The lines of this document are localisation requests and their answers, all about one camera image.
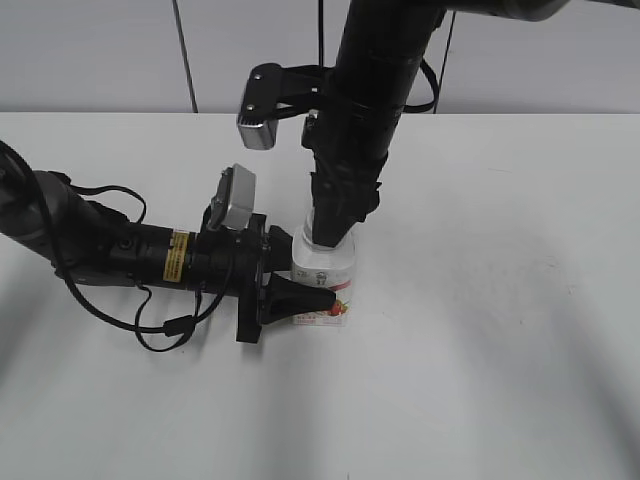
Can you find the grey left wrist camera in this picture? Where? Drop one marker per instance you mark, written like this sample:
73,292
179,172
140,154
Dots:
233,203

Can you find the white strawberry yogurt bottle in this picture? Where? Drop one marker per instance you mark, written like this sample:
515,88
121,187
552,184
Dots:
330,268

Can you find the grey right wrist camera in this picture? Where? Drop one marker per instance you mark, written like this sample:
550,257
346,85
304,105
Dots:
273,93

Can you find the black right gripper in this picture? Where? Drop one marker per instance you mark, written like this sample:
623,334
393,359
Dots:
350,144

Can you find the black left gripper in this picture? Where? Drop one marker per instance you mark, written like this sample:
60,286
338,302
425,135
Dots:
235,260

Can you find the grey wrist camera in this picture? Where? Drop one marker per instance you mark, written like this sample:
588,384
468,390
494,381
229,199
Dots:
273,93
233,203

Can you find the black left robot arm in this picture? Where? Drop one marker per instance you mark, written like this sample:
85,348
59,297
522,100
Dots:
90,244

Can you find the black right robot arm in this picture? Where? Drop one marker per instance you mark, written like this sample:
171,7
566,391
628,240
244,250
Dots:
382,46

